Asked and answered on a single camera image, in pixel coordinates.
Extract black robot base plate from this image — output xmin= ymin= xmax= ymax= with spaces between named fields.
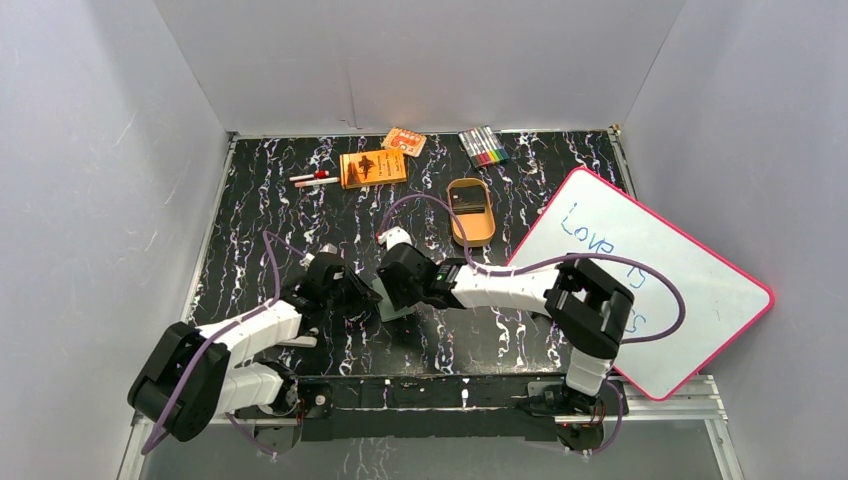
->
xmin=235 ymin=373 xmax=630 ymax=453

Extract tan oval tray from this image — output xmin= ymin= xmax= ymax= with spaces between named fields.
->
xmin=447 ymin=177 xmax=496 ymax=248

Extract black cards in tray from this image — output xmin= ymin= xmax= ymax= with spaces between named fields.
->
xmin=450 ymin=185 xmax=488 ymax=215

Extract white marker pen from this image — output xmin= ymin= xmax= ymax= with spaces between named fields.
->
xmin=294 ymin=177 xmax=340 ymax=188

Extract aluminium frame rail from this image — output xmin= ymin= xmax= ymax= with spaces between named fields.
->
xmin=117 ymin=375 xmax=744 ymax=479

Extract small orange card pack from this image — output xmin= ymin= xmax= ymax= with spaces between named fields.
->
xmin=381 ymin=127 xmax=427 ymax=157

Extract pink framed whiteboard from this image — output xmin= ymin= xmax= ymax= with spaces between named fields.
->
xmin=508 ymin=168 xmax=775 ymax=401

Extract coloured marker set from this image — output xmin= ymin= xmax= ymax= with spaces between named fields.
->
xmin=458 ymin=125 xmax=510 ymax=169

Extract white whiteboard eraser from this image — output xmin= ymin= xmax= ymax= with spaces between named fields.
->
xmin=278 ymin=335 xmax=317 ymax=348

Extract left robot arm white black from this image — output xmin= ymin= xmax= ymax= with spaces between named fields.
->
xmin=127 ymin=249 xmax=382 ymax=442

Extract orange book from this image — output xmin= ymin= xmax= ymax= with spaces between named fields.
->
xmin=340 ymin=149 xmax=408 ymax=189

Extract red capped marker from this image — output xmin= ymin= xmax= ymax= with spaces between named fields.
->
xmin=289 ymin=170 xmax=329 ymax=182

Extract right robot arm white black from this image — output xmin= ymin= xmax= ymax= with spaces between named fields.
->
xmin=377 ymin=227 xmax=634 ymax=453

